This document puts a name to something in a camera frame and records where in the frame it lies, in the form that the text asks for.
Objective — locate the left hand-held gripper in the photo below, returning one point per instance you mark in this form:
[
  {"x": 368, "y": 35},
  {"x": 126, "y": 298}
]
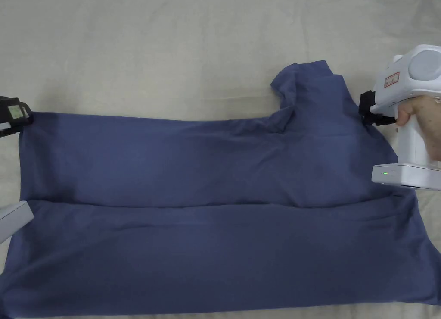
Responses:
[{"x": 13, "y": 219}]

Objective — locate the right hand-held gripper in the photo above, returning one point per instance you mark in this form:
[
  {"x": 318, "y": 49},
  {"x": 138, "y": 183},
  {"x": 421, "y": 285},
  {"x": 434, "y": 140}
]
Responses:
[{"x": 406, "y": 77}]

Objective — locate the dark blue shirt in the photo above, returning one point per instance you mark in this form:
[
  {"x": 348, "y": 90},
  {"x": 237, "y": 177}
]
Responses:
[{"x": 206, "y": 201}]

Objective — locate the person's right hand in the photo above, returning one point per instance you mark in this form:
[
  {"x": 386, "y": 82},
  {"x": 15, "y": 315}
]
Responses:
[{"x": 427, "y": 115}]

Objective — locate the bed with beige sheet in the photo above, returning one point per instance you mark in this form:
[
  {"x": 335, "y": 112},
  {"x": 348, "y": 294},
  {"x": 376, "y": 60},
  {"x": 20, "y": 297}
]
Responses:
[{"x": 137, "y": 39}]

